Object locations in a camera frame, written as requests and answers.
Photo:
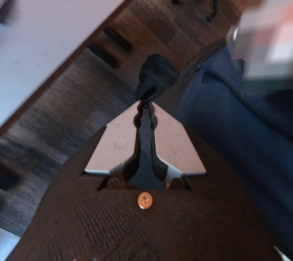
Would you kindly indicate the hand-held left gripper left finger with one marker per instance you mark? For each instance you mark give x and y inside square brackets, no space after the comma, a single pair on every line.
[112,146]

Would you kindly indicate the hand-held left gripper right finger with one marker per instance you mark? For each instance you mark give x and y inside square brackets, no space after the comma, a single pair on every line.
[178,146]

